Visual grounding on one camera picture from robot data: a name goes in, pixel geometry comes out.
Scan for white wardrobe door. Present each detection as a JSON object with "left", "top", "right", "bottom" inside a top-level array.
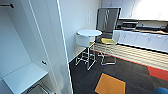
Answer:
[{"left": 45, "top": 0, "right": 75, "bottom": 94}]

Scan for yellow seat stool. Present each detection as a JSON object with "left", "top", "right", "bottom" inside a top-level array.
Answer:
[{"left": 99, "top": 37, "right": 118, "bottom": 67}]

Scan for white kitchen wall cabinets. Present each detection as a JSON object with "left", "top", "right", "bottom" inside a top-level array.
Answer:
[{"left": 101, "top": 0, "right": 168, "bottom": 22}]

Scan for stainless steel fridge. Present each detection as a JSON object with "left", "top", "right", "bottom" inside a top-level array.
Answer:
[{"left": 95, "top": 6, "right": 122, "bottom": 38}]

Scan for black clothes rail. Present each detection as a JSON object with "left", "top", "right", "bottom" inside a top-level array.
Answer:
[{"left": 0, "top": 2, "right": 15, "bottom": 9}]

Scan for small black door hinge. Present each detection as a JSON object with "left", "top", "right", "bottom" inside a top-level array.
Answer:
[{"left": 41, "top": 59, "right": 48, "bottom": 66}]

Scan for white kitchen base cabinets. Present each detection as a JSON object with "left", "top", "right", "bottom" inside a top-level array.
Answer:
[{"left": 112, "top": 29, "right": 168, "bottom": 55}]

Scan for white hanging bin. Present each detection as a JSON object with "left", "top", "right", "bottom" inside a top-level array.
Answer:
[{"left": 75, "top": 34, "right": 92, "bottom": 48}]

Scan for dark kitchen counter top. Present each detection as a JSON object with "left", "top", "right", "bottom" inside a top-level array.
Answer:
[{"left": 114, "top": 25, "right": 168, "bottom": 37}]

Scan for countertop microwave oven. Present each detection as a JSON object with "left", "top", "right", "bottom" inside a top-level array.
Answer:
[{"left": 121, "top": 20, "right": 140, "bottom": 31}]

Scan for white round high table top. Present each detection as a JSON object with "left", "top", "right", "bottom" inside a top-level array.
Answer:
[{"left": 76, "top": 28, "right": 103, "bottom": 38}]

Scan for grey wire basket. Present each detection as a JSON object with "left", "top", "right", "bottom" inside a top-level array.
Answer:
[{"left": 24, "top": 83, "right": 50, "bottom": 94}]

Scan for white wardrobe carcass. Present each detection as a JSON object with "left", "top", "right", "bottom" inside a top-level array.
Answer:
[{"left": 0, "top": 0, "right": 61, "bottom": 94}]

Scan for white wire drying rack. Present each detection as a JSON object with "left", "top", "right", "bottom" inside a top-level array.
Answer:
[{"left": 74, "top": 41, "right": 98, "bottom": 72}]

